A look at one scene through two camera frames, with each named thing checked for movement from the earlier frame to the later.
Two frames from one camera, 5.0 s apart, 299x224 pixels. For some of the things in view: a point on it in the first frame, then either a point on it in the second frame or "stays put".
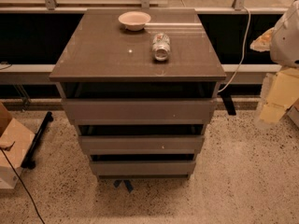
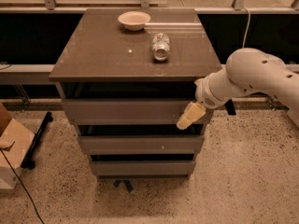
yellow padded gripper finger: (279, 92) to (213, 91)
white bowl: (134, 21) stays put
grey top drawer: (140, 112) stays put
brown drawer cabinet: (138, 119) stays put
